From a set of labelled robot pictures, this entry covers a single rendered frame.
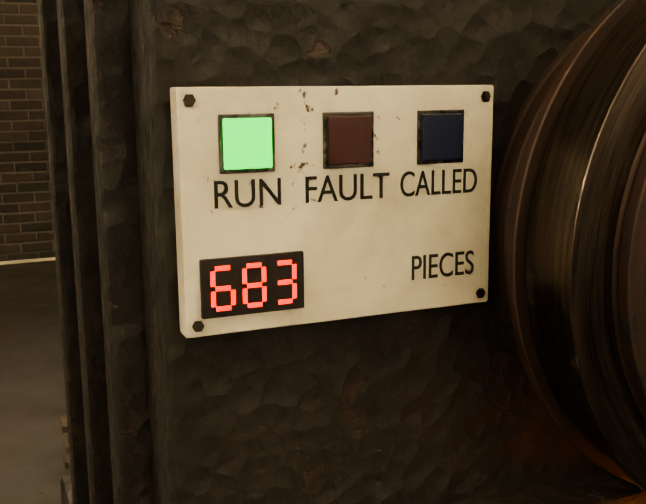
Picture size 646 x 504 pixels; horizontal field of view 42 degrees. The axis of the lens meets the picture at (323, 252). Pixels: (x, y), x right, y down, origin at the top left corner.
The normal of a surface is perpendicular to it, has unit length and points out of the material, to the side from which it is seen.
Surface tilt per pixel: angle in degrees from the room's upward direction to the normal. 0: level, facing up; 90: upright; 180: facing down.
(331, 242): 90
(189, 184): 90
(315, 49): 90
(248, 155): 90
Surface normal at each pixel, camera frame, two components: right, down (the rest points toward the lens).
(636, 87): 0.39, 0.17
